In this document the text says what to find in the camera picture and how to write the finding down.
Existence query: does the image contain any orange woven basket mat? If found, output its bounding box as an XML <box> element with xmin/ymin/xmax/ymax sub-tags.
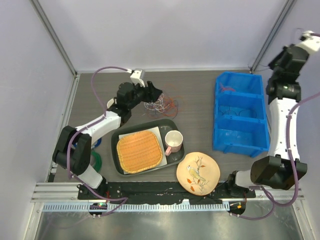
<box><xmin>116</xmin><ymin>130</ymin><xmax>164</xmax><ymax>174</ymax></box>

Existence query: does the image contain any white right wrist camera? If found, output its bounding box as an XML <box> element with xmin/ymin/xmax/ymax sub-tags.
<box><xmin>296</xmin><ymin>30</ymin><xmax>320</xmax><ymax>55</ymax></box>

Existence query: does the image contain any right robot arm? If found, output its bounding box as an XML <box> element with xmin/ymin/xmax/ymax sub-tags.
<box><xmin>225</xmin><ymin>41</ymin><xmax>320</xmax><ymax>198</ymax></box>

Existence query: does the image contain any blue tape roll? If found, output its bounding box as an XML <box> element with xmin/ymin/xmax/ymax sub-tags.
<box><xmin>91</xmin><ymin>138</ymin><xmax>102</xmax><ymax>149</ymax></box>

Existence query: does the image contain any yellow ceramic mug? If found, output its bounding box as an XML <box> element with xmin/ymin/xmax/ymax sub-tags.
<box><xmin>106</xmin><ymin>98</ymin><xmax>115</xmax><ymax>109</ymax></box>

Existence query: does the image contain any aluminium front rail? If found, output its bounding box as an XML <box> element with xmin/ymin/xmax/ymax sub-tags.
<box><xmin>31</xmin><ymin>180</ymin><xmax>306</xmax><ymax>213</ymax></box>

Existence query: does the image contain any green tape roll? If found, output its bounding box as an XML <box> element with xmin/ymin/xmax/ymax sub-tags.
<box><xmin>90</xmin><ymin>151</ymin><xmax>102</xmax><ymax>173</ymax></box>

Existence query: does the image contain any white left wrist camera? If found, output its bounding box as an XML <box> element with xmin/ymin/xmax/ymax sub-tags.
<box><xmin>126</xmin><ymin>68</ymin><xmax>146</xmax><ymax>88</ymax></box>

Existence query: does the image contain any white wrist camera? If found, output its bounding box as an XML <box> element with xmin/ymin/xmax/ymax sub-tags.
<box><xmin>296</xmin><ymin>30</ymin><xmax>320</xmax><ymax>55</ymax></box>
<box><xmin>126</xmin><ymin>68</ymin><xmax>146</xmax><ymax>88</ymax></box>

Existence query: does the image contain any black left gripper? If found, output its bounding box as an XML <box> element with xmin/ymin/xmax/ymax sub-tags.
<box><xmin>127</xmin><ymin>81</ymin><xmax>162</xmax><ymax>110</ymax></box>

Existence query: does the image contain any pink ceramic mug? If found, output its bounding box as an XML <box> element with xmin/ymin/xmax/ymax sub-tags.
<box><xmin>164</xmin><ymin>130</ymin><xmax>184</xmax><ymax>156</ymax></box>

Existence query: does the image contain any orange thin cable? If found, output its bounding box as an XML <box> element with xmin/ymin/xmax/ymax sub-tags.
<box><xmin>143</xmin><ymin>83</ymin><xmax>187</xmax><ymax>120</ymax></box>

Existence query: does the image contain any blue plastic compartment bin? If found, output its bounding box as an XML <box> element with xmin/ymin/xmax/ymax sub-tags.
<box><xmin>212</xmin><ymin>71</ymin><xmax>270</xmax><ymax>158</ymax></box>

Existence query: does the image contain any bird pattern ceramic plate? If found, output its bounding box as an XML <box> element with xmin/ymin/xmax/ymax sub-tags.
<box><xmin>176</xmin><ymin>152</ymin><xmax>221</xmax><ymax>196</ymax></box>

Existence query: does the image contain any purple thin cable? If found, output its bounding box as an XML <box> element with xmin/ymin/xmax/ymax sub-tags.
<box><xmin>143</xmin><ymin>27</ymin><xmax>307</xmax><ymax>118</ymax></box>

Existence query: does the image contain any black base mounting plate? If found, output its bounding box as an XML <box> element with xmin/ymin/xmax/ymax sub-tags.
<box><xmin>93</xmin><ymin>181</ymin><xmax>256</xmax><ymax>205</ymax></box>

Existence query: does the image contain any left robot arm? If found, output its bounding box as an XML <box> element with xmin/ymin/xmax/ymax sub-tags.
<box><xmin>52</xmin><ymin>81</ymin><xmax>163</xmax><ymax>200</ymax></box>

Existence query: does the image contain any white thin cable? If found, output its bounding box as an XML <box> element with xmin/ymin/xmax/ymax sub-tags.
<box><xmin>142</xmin><ymin>93</ymin><xmax>169</xmax><ymax>113</ymax></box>

